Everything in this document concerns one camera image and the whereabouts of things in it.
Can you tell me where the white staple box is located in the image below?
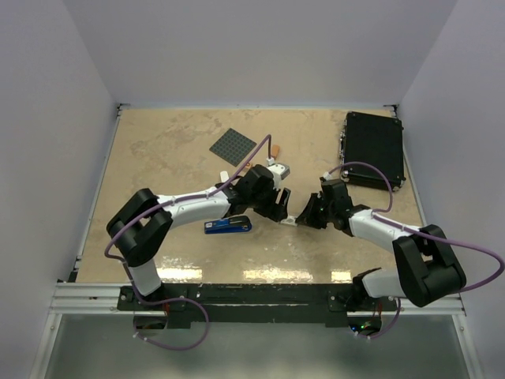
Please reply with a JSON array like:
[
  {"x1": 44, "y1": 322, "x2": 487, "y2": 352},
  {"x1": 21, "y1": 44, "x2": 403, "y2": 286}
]
[{"x1": 279, "y1": 216, "x2": 297, "y2": 227}]

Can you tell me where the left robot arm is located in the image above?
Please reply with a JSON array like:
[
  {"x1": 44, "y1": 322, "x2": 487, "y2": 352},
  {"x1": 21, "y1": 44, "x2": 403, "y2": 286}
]
[{"x1": 106, "y1": 163, "x2": 290, "y2": 310}]

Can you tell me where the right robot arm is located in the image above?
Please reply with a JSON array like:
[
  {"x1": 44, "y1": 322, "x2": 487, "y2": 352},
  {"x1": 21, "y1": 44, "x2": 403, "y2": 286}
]
[{"x1": 296, "y1": 178, "x2": 466, "y2": 310}]

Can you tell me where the white stapler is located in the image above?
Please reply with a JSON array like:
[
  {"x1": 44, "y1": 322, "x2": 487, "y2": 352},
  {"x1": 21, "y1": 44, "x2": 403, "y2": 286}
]
[{"x1": 219, "y1": 171, "x2": 230, "y2": 183}]

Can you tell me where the plain wooden block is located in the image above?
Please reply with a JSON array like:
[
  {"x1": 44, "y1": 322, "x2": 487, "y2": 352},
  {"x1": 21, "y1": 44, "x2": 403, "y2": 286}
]
[{"x1": 271, "y1": 144, "x2": 280, "y2": 159}]

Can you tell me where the grey studded baseplate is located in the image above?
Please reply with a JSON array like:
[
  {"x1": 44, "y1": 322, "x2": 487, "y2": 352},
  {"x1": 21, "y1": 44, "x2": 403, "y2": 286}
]
[{"x1": 209, "y1": 128, "x2": 256, "y2": 167}]

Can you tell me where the black case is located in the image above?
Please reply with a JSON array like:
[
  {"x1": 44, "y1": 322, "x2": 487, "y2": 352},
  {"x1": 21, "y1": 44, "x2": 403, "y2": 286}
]
[{"x1": 339, "y1": 111, "x2": 406, "y2": 191}]

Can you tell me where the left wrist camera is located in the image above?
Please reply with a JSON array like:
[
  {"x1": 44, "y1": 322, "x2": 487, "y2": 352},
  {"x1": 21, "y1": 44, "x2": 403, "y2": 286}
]
[{"x1": 267, "y1": 158, "x2": 290, "y2": 190}]

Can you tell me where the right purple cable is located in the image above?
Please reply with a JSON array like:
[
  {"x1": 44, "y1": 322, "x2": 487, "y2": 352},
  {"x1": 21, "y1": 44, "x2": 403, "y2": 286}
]
[{"x1": 322, "y1": 161, "x2": 505, "y2": 340}]

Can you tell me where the purple cable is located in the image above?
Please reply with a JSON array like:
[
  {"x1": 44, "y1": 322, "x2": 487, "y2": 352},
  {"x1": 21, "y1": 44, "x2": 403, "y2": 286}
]
[
  {"x1": 104, "y1": 134, "x2": 275, "y2": 351},
  {"x1": 322, "y1": 161, "x2": 505, "y2": 340}
]

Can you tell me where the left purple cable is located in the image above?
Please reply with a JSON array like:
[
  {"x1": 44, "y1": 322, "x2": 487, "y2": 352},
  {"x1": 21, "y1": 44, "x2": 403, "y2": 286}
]
[{"x1": 104, "y1": 134, "x2": 275, "y2": 351}]

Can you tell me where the black base frame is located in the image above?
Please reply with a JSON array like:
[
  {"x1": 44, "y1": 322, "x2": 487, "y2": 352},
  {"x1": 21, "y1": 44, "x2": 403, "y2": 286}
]
[{"x1": 118, "y1": 283, "x2": 387, "y2": 329}]

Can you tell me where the aluminium rail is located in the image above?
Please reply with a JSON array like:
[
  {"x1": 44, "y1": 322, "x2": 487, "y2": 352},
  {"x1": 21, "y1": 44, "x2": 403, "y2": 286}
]
[{"x1": 49, "y1": 282, "x2": 466, "y2": 317}]

